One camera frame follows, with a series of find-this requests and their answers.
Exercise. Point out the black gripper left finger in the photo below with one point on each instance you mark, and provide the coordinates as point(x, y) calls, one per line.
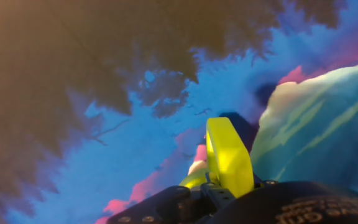
point(172, 205)

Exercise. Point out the blue and black cloth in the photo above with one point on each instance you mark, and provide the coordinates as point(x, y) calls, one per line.
point(120, 140)

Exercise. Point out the green plastic watering can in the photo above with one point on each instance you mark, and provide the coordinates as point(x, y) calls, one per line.
point(228, 155)

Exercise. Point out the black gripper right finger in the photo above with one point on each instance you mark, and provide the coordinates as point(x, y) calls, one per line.
point(306, 208)

